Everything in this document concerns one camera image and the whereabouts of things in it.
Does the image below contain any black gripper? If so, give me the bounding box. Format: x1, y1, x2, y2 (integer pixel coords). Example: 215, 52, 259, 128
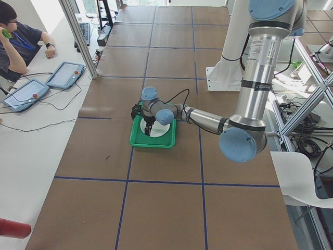
144, 116, 155, 135

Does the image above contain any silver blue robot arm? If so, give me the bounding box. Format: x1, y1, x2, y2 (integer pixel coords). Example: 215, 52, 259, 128
141, 1, 307, 163

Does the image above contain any white round plate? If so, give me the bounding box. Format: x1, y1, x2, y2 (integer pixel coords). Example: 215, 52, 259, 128
140, 119, 170, 138

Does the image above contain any green plastic tray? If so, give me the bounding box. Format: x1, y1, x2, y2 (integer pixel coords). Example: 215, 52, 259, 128
130, 112, 176, 148

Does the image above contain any brown paper table cover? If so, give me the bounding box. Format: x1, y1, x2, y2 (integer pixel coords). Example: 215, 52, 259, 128
27, 6, 297, 249

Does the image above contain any blue teach pendant far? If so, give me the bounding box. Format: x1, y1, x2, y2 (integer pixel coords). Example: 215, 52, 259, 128
45, 61, 84, 90

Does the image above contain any blue teach pendant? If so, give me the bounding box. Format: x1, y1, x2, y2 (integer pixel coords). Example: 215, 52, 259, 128
45, 61, 84, 90
2, 79, 49, 112

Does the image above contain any black desktop box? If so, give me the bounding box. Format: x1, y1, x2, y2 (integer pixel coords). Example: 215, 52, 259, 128
97, 26, 111, 47

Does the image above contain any black keyboard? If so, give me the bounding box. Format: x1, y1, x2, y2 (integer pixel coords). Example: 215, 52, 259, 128
79, 22, 91, 46

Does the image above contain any blue teach pendant near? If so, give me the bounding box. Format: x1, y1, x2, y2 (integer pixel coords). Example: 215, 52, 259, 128
2, 79, 49, 112

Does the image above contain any seated person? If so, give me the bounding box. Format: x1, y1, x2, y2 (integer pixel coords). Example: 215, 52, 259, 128
1, 1, 57, 82

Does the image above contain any red cylinder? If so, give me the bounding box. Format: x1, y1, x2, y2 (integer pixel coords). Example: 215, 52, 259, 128
1, 218, 31, 239

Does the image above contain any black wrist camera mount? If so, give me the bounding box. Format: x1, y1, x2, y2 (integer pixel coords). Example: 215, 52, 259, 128
131, 103, 143, 119

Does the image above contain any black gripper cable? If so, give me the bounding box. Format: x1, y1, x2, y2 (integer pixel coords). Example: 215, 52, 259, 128
165, 89, 190, 115

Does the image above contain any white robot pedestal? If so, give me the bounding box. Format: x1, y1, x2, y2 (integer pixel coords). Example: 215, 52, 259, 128
206, 1, 250, 91

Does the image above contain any aluminium frame post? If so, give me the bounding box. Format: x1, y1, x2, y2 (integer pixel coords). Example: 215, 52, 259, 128
59, 0, 98, 79

